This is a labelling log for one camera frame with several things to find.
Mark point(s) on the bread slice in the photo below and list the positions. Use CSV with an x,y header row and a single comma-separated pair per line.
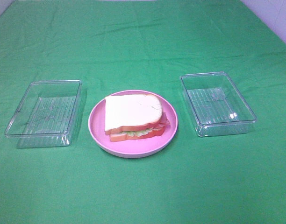
x,y
134,112
150,135

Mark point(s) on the green lettuce leaf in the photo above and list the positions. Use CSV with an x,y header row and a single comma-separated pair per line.
x,y
133,133

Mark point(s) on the pink round plate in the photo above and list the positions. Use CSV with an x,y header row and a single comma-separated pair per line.
x,y
132,148

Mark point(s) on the clear right bread tray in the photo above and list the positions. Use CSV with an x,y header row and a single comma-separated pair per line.
x,y
216,105

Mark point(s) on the clear left ingredient tray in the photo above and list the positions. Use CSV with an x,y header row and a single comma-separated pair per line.
x,y
47,114

